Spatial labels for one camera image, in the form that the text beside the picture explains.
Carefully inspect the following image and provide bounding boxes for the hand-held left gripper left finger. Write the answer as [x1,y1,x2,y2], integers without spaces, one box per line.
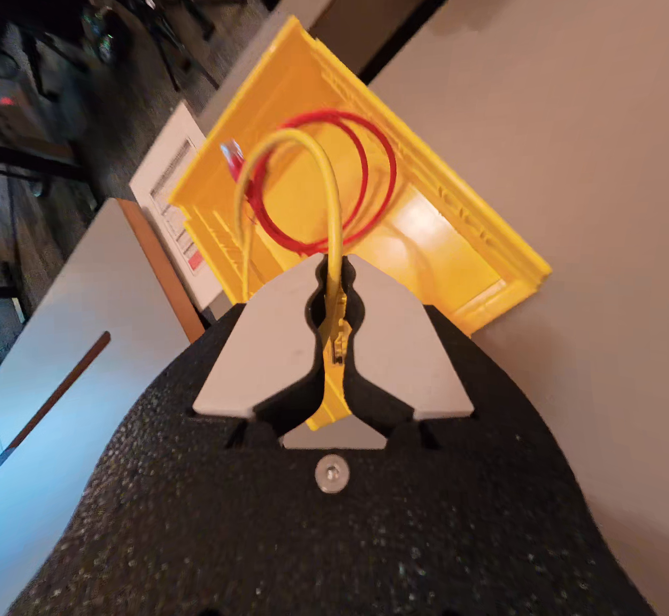
[192,253,326,434]

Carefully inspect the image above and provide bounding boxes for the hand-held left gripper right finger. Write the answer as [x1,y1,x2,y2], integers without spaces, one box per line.
[342,254,476,433]

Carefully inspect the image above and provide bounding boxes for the yellow plastic bin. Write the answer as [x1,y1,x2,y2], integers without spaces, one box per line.
[168,15,553,431]

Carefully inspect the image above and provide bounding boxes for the yellow ethernet cable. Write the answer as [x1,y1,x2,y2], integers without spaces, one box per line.
[233,127,349,366]

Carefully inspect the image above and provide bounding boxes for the white table with wood edge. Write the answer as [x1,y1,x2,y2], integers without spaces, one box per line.
[0,197,206,470]

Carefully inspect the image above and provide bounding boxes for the white paper label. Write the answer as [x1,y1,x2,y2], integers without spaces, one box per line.
[130,101,225,312]

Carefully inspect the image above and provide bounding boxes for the red ethernet cable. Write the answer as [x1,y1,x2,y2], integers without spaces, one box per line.
[220,109,398,257]

